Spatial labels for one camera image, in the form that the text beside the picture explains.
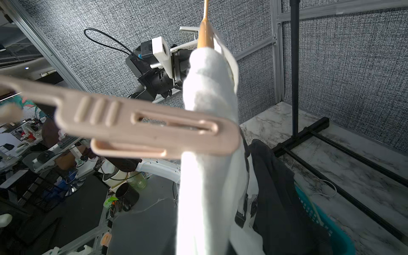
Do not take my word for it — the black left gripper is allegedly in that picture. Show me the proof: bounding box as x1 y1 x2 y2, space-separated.
125 47 192 102

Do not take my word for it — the black camera cable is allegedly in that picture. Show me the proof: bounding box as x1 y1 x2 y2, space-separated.
83 28 136 57

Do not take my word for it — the teal plastic basket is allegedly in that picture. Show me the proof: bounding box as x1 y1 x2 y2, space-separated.
295 183 356 255

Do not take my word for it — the black clothes rack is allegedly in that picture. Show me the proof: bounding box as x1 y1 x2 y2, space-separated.
271 0 408 243

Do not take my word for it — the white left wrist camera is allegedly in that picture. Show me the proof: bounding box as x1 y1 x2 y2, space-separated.
140 37 174 79

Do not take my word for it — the yellow wooden hanger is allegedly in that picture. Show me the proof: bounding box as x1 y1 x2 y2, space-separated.
197 0 214 48

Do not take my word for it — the dark grey garment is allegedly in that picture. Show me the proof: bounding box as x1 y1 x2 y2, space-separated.
249 139 333 255

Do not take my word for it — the white t-shirt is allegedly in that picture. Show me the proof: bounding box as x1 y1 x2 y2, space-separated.
175 31 264 255

